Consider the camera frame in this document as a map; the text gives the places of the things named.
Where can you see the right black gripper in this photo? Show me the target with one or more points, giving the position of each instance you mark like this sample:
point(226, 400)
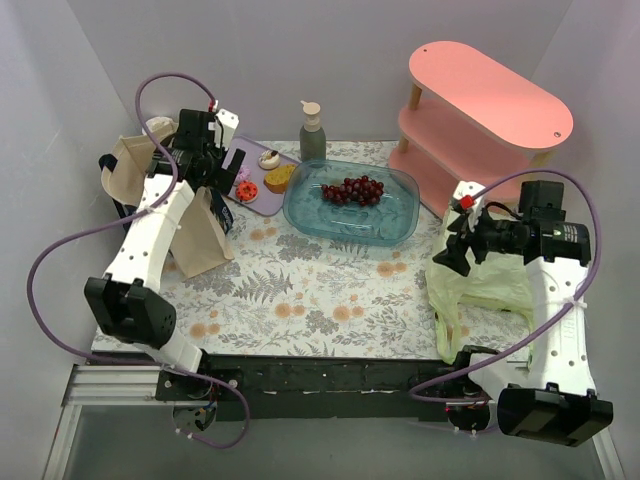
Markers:
point(476, 238)

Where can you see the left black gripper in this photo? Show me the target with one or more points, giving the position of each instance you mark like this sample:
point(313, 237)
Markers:
point(226, 170)

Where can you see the white cream toy pastry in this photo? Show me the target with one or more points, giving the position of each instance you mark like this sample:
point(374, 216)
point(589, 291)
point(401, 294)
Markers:
point(269, 160)

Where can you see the orange toy bread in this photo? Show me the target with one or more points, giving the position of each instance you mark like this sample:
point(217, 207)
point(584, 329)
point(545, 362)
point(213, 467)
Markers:
point(277, 180)

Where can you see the light green plastic grocery bag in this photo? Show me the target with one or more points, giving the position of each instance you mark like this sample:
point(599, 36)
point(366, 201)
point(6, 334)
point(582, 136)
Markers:
point(491, 307)

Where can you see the beige canvas tote bag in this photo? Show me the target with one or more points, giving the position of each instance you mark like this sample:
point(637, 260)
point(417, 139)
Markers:
point(201, 244)

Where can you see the red grape bunch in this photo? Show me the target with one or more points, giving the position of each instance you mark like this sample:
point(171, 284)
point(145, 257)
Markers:
point(363, 191)

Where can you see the purple toy food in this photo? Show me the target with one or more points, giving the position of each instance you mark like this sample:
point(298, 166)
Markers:
point(243, 175)

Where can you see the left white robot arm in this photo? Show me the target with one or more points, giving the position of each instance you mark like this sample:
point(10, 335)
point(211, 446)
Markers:
point(168, 176)

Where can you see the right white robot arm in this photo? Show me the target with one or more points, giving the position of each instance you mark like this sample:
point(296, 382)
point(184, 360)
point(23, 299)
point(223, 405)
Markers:
point(552, 399)

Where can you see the purple plastic lid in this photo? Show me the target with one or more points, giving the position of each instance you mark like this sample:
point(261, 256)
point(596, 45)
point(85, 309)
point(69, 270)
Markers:
point(267, 203)

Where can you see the grey soap pump bottle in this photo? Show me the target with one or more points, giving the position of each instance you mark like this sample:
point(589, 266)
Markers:
point(312, 137)

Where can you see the white cup behind tote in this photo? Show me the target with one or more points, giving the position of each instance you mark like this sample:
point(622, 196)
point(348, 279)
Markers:
point(161, 127)

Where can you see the blue transparent plastic tray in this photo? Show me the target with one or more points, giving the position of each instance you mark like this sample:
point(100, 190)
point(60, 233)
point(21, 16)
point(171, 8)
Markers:
point(311, 207)

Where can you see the pink three-tier shelf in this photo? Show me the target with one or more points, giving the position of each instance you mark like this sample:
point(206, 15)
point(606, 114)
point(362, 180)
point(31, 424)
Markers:
point(470, 118)

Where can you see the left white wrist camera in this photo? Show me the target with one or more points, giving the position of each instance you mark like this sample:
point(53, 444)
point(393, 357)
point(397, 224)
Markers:
point(222, 125)

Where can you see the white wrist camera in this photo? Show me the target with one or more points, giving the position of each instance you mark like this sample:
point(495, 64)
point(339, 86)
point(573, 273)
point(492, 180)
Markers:
point(222, 125)
point(466, 206)

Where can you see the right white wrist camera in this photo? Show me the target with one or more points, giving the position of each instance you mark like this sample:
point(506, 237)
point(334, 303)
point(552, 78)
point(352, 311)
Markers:
point(466, 206)

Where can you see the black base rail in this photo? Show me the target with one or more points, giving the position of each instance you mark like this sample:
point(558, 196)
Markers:
point(268, 387)

